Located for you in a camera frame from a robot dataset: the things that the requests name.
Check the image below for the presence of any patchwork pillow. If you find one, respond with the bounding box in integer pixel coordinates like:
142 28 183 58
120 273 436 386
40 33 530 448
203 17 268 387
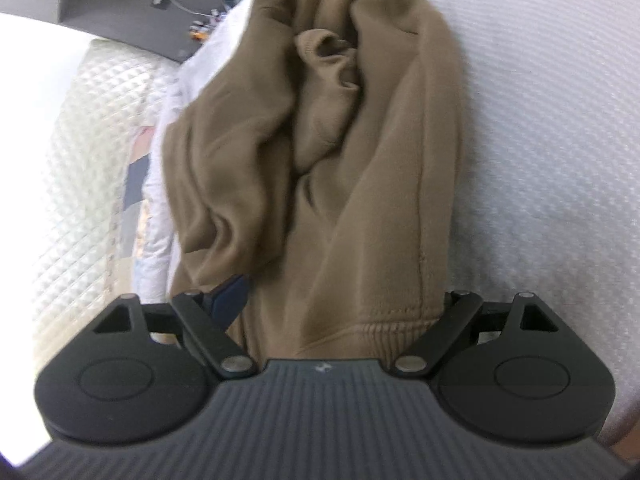
107 125 156 261

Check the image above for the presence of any brown hoodie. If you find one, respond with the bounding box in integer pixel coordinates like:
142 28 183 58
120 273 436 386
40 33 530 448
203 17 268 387
162 0 466 361

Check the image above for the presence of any cluster of small bottles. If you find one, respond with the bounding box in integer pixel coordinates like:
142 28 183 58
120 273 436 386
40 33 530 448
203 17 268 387
187 7 223 41

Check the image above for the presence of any grey textured bed sheet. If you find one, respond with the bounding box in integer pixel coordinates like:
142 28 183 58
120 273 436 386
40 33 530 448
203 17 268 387
380 0 640 456

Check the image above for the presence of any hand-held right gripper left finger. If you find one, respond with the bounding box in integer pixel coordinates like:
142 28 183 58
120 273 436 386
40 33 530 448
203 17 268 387
94 274 253 378

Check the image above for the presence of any white charger cable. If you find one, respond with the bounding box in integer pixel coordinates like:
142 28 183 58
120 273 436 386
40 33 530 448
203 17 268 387
167 0 211 18

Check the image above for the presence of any grey wardrobe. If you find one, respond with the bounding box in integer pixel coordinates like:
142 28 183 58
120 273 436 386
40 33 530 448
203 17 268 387
57 0 273 63

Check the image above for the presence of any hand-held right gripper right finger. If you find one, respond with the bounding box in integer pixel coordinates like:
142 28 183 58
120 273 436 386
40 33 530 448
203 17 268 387
392 290 561 378

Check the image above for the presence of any cream quilted headboard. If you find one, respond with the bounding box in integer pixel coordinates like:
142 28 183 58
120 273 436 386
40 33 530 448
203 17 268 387
30 40 178 356

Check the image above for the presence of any lavender duvet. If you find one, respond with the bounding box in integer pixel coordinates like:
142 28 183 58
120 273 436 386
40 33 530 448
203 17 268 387
132 0 261 306

